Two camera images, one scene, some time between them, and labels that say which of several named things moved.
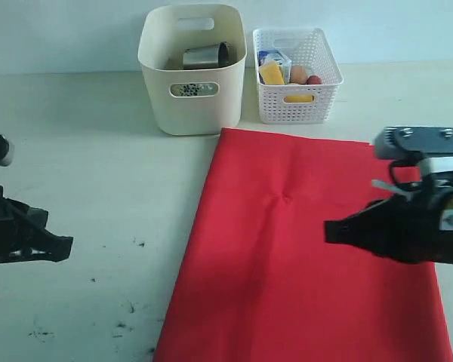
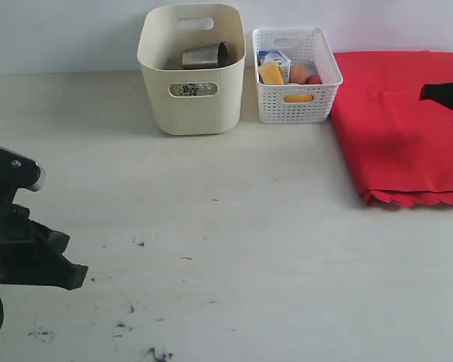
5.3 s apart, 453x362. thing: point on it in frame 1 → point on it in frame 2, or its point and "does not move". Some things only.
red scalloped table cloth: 257,281 → 401,149
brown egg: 298,74 does not move
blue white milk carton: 284,63 does not move
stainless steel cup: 207,57 does not move
